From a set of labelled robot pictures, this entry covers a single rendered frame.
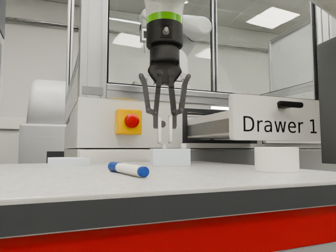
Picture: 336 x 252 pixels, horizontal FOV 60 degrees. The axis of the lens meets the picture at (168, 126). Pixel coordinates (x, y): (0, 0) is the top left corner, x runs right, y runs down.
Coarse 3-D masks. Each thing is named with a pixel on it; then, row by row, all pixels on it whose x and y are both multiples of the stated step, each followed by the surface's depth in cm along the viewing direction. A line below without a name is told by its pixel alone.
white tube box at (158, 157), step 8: (152, 152) 64; (160, 152) 64; (168, 152) 64; (176, 152) 64; (184, 152) 65; (152, 160) 64; (160, 160) 64; (168, 160) 64; (176, 160) 64; (184, 160) 64
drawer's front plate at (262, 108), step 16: (240, 96) 69; (256, 96) 71; (272, 96) 73; (240, 112) 69; (256, 112) 70; (272, 112) 72; (288, 112) 74; (304, 112) 76; (240, 128) 68; (256, 128) 70; (272, 128) 72; (304, 128) 76
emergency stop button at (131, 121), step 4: (128, 116) 80; (132, 116) 80; (136, 116) 81; (124, 120) 80; (128, 120) 80; (132, 120) 80; (136, 120) 81; (128, 124) 80; (132, 124) 80; (136, 124) 81
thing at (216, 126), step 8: (224, 112) 75; (192, 120) 91; (200, 120) 86; (208, 120) 82; (216, 120) 78; (224, 120) 74; (192, 128) 91; (200, 128) 86; (208, 128) 81; (216, 128) 77; (224, 128) 74; (192, 136) 91; (200, 136) 86; (208, 136) 85; (216, 136) 85; (224, 136) 85
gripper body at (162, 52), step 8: (152, 48) 71; (160, 48) 70; (168, 48) 70; (176, 48) 71; (152, 56) 71; (160, 56) 69; (168, 56) 69; (176, 56) 71; (152, 64) 72; (160, 64) 72; (168, 64) 72; (176, 64) 72; (152, 72) 71; (176, 72) 72
